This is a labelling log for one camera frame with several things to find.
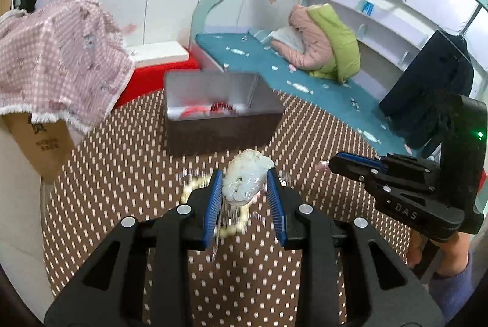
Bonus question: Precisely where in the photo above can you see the white jade pendant bead necklace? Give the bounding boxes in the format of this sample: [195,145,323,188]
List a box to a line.
[178,149,276,263]

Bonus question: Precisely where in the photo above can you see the person's right forearm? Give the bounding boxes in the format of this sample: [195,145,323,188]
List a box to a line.
[429,254,477,325]

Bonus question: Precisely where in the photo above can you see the white wall shelf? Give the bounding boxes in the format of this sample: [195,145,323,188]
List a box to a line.
[305,0,435,72]

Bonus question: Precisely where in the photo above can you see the dark hanging coat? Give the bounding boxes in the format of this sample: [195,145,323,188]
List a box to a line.
[379,30,475,156]

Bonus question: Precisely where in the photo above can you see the brown polka dot tablecloth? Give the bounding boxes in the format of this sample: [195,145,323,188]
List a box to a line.
[41,88,420,327]

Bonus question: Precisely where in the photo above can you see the pink and green jackets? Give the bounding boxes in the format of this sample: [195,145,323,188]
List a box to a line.
[288,3,361,84]

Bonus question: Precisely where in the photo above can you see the grey metal tin box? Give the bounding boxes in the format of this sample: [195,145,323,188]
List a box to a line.
[164,72,285,157]

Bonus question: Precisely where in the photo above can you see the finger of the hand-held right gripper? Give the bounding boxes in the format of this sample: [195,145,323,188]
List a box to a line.
[328,151,389,194]

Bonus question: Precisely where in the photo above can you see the brown cardboard box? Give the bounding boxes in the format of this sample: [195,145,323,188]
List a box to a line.
[0,113,77,183]

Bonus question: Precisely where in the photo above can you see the red box with white lid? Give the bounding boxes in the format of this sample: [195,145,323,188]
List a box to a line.
[114,42,203,108]

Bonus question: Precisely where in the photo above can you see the orange-red jewelry piece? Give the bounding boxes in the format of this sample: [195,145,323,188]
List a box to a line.
[180,105,211,120]

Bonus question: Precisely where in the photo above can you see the person's right hand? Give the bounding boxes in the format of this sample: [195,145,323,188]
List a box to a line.
[406,232,471,274]

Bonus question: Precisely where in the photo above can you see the pink checkered cloth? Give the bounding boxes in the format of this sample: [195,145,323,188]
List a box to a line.
[0,0,135,133]

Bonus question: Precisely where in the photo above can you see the white pillow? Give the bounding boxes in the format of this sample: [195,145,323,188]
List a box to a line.
[271,27,306,53]

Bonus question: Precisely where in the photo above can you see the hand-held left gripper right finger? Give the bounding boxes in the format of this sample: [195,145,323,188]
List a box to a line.
[266,167,445,327]

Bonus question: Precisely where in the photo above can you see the light teal bed frame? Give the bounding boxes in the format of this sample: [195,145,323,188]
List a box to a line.
[189,0,488,72]

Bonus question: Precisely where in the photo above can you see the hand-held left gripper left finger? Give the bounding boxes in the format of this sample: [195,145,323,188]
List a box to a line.
[44,169,225,327]

